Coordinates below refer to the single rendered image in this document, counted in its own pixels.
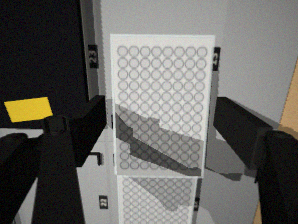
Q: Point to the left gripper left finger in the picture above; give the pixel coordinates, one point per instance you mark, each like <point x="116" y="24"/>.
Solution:
<point x="50" y="158"/>

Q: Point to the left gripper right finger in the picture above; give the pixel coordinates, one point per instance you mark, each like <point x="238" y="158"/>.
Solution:
<point x="274" y="154"/>

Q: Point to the grey deck plate with rectangular bays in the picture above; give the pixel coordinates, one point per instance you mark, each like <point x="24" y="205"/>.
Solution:
<point x="258" y="57"/>

